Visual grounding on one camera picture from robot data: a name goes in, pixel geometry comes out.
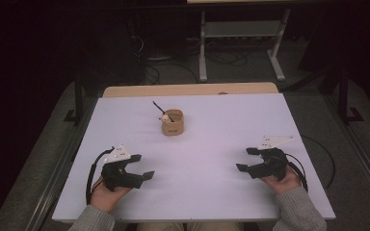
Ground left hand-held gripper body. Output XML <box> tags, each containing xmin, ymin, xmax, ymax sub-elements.
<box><xmin>100</xmin><ymin>143</ymin><xmax>139</xmax><ymax>193</ymax></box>

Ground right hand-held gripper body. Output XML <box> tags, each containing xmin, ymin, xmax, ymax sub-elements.
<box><xmin>251</xmin><ymin>135</ymin><xmax>296</xmax><ymax>182</ymax></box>

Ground tan round pen holder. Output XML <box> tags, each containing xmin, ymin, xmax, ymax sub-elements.
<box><xmin>158</xmin><ymin>109</ymin><xmax>185</xmax><ymax>137</ymax></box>

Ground thin black pen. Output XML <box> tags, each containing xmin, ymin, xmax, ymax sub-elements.
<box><xmin>151</xmin><ymin>100</ymin><xmax>175</xmax><ymax>123</ymax></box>

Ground person's right hand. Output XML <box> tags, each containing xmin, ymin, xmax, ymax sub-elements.
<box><xmin>260</xmin><ymin>166</ymin><xmax>303</xmax><ymax>195</ymax></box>

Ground person's left hand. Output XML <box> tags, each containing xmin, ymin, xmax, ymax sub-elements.
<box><xmin>89</xmin><ymin>177</ymin><xmax>133</xmax><ymax>215</ymax></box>

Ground black metal stand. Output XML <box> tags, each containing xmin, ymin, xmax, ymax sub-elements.
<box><xmin>63</xmin><ymin>72</ymin><xmax>87</xmax><ymax>127</ymax></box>
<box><xmin>336</xmin><ymin>67</ymin><xmax>366</xmax><ymax>125</ymax></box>

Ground light wooden table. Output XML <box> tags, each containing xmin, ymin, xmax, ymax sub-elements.
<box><xmin>102</xmin><ymin>82</ymin><xmax>279</xmax><ymax>99</ymax></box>

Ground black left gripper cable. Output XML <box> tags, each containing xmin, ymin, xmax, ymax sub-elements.
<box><xmin>85</xmin><ymin>146</ymin><xmax>116</xmax><ymax>206</ymax></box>

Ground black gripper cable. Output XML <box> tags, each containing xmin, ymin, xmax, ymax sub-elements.
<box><xmin>85</xmin><ymin>146</ymin><xmax>116</xmax><ymax>206</ymax></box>
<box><xmin>284</xmin><ymin>134</ymin><xmax>337</xmax><ymax>193</ymax></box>

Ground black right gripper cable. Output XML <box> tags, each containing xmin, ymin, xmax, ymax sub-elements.
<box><xmin>284</xmin><ymin>134</ymin><xmax>337</xmax><ymax>193</ymax></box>

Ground grey metal floor rail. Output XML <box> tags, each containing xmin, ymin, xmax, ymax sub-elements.
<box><xmin>321</xmin><ymin>92</ymin><xmax>370</xmax><ymax>204</ymax></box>
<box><xmin>25</xmin><ymin>97</ymin><xmax>98</xmax><ymax>231</ymax></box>

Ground black floor cables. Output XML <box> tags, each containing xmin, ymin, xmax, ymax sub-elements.
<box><xmin>127</xmin><ymin>33</ymin><xmax>249</xmax><ymax>87</ymax></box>

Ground white metal desk frame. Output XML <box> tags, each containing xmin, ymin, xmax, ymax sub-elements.
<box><xmin>198</xmin><ymin>9</ymin><xmax>292</xmax><ymax>83</ymax></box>

